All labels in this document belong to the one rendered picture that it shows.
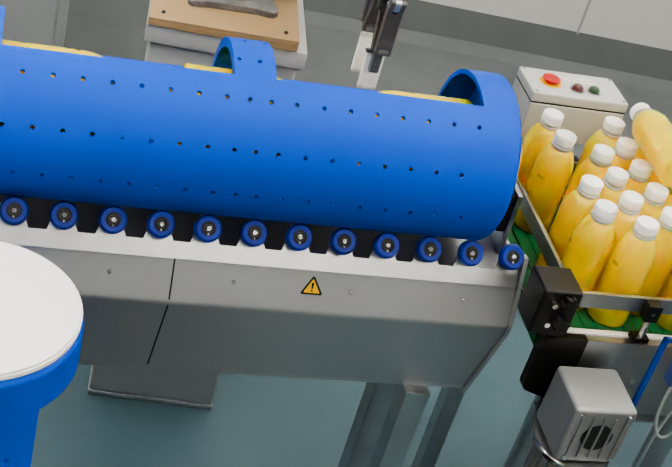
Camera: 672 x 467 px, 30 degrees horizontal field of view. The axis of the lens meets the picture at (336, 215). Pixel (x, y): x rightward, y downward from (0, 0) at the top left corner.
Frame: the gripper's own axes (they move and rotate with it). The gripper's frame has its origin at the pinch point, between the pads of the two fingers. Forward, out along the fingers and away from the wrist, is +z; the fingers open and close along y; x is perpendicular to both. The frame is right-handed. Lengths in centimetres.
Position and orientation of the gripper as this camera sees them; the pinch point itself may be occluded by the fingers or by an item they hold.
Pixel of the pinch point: (367, 62)
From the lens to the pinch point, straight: 199.4
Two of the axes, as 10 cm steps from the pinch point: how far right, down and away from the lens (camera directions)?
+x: 9.6, 1.0, 2.7
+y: 1.6, 5.9, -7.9
